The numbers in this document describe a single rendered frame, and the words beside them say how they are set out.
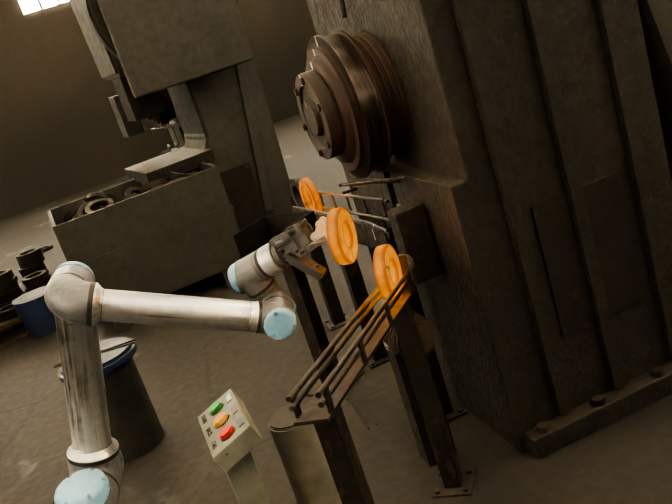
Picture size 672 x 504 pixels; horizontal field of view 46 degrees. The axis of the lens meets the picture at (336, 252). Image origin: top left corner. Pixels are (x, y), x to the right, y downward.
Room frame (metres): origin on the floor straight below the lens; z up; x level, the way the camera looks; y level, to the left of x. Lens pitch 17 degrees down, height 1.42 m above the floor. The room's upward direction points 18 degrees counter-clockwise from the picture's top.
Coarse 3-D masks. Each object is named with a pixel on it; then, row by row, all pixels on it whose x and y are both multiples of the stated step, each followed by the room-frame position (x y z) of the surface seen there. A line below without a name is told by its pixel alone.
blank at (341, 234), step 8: (336, 208) 2.09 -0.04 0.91; (344, 208) 2.12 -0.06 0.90; (328, 216) 2.06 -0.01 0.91; (336, 216) 2.05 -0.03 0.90; (344, 216) 2.10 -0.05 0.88; (328, 224) 2.04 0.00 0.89; (336, 224) 2.03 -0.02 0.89; (344, 224) 2.11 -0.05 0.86; (352, 224) 2.14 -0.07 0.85; (328, 232) 2.03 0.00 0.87; (336, 232) 2.02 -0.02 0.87; (344, 232) 2.12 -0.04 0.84; (352, 232) 2.12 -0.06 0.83; (328, 240) 2.02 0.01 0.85; (336, 240) 2.02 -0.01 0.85; (344, 240) 2.05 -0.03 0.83; (352, 240) 2.11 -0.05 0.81; (336, 248) 2.02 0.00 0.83; (344, 248) 2.03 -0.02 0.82; (352, 248) 2.09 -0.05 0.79; (336, 256) 2.03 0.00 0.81; (344, 256) 2.02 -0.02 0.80; (352, 256) 2.07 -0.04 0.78; (344, 264) 2.06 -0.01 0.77
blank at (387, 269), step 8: (376, 248) 2.05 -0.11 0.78; (384, 248) 2.03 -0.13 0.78; (392, 248) 2.09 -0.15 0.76; (376, 256) 2.02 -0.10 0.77; (384, 256) 2.01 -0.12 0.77; (392, 256) 2.07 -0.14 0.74; (376, 264) 2.00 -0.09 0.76; (384, 264) 1.99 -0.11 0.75; (392, 264) 2.08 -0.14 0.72; (376, 272) 1.99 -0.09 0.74; (384, 272) 1.98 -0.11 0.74; (392, 272) 2.08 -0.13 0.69; (400, 272) 2.10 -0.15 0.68; (376, 280) 1.99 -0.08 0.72; (384, 280) 1.98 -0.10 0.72; (392, 280) 2.01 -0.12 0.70; (384, 288) 1.98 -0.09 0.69; (392, 288) 2.00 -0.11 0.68; (384, 296) 1.99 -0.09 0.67; (400, 296) 2.04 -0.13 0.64
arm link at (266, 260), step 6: (264, 246) 2.16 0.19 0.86; (270, 246) 2.16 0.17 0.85; (258, 252) 2.16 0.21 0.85; (264, 252) 2.14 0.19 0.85; (270, 252) 2.14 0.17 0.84; (258, 258) 2.15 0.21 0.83; (264, 258) 2.13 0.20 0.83; (270, 258) 2.13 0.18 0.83; (264, 264) 2.13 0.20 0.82; (270, 264) 2.13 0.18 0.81; (276, 264) 2.13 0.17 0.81; (264, 270) 2.14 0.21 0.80; (270, 270) 2.13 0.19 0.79; (276, 270) 2.13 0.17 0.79; (282, 270) 2.14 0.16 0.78
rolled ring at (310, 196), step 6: (300, 180) 3.43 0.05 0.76; (306, 180) 3.39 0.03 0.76; (300, 186) 3.46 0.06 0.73; (306, 186) 3.37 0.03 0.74; (312, 186) 3.36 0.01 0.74; (300, 192) 3.50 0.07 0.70; (306, 192) 3.48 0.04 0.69; (312, 192) 3.34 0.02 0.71; (306, 198) 3.48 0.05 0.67; (312, 198) 3.34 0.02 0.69; (318, 198) 3.34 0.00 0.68; (306, 204) 3.47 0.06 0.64; (312, 204) 3.47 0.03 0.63; (318, 204) 3.34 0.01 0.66; (318, 210) 3.34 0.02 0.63
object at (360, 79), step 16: (336, 48) 2.42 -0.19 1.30; (352, 48) 2.41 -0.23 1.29; (352, 64) 2.37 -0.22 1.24; (352, 80) 2.33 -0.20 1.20; (368, 80) 2.35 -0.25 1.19; (368, 96) 2.33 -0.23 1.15; (368, 112) 2.33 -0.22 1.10; (368, 128) 2.32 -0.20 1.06; (384, 128) 2.35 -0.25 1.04; (368, 144) 2.34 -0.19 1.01; (384, 144) 2.37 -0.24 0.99; (368, 160) 2.39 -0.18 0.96; (384, 160) 2.43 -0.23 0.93
